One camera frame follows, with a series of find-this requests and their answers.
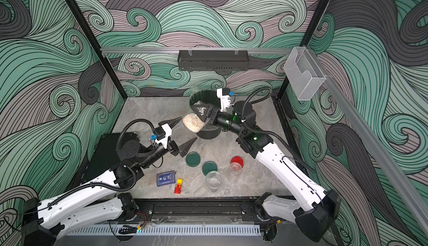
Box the glass oatmeal jar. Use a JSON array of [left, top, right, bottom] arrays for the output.
[[205, 171, 222, 193]]

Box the clear acrylic wall holder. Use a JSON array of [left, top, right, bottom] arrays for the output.
[[284, 47, 325, 101]]

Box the black corner frame post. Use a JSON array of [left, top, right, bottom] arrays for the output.
[[64, 0, 128, 101]]

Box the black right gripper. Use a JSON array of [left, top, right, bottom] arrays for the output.
[[194, 106, 247, 138]]

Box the green jar lid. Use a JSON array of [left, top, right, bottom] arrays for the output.
[[186, 152, 201, 168], [202, 161, 218, 176]]

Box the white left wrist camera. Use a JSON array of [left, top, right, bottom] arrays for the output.
[[150, 123, 172, 149]]

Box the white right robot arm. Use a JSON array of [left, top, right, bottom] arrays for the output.
[[190, 101, 342, 242]]

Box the red yellow toy block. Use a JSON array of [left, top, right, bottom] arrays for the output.
[[174, 179, 183, 194]]

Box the aluminium wall rail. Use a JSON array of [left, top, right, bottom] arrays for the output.
[[100, 47, 293, 55]]

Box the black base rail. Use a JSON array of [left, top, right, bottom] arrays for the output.
[[135, 197, 261, 221]]

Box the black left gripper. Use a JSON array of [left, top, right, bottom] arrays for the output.
[[136, 118, 192, 171]]

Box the red-lidded oatmeal jar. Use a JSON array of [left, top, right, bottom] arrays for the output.
[[227, 162, 243, 183]]

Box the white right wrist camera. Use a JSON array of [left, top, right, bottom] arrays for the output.
[[216, 88, 235, 112]]

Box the blue card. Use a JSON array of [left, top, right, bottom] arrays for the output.
[[156, 170, 176, 187]]

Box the green-lidded oatmeal jar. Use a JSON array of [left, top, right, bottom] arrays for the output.
[[182, 110, 209, 133]]

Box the black wall shelf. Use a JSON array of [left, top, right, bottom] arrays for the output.
[[177, 51, 250, 72]]

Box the white slotted cable duct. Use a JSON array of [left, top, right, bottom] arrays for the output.
[[70, 224, 261, 237]]

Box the black bin with green liner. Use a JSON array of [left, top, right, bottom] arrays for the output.
[[188, 90, 228, 140]]

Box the black flat tray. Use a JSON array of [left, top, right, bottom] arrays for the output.
[[80, 133, 121, 184]]

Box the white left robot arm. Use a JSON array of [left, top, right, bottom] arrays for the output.
[[21, 117, 197, 246]]

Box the red jar lid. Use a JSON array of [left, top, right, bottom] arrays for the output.
[[230, 156, 244, 168]]

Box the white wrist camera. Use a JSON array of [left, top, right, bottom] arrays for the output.
[[150, 123, 172, 149], [216, 88, 235, 112]]

